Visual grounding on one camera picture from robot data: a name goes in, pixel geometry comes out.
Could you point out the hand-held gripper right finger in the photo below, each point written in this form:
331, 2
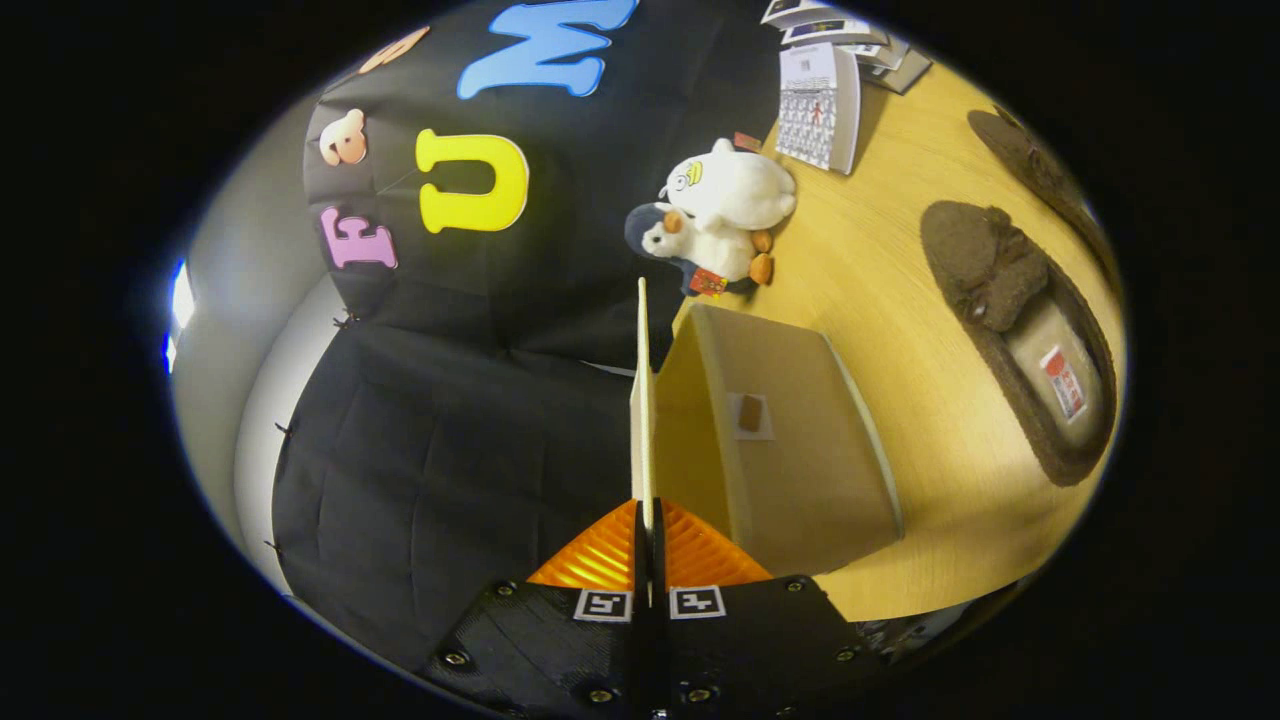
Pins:
740, 650

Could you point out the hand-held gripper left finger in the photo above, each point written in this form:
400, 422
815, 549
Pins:
590, 650

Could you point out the beige fabric storage box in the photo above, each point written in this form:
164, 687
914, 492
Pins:
790, 470

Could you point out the brown fuzzy shoe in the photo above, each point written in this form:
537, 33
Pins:
985, 265
1035, 165

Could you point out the grey white penguin plush toy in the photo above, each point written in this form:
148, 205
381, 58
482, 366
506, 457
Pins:
705, 248

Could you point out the white duck plush toy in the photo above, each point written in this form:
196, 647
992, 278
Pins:
735, 190

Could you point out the large ceiling light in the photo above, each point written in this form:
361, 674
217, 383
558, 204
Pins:
181, 300

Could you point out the white book with patterned cover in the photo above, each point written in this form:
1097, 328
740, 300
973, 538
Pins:
815, 110

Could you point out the dark grey book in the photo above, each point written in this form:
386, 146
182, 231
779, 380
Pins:
908, 72

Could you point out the white book with black lettering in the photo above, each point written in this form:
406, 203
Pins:
885, 52

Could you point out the white book with blue picture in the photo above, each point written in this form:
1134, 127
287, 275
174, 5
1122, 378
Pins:
830, 32

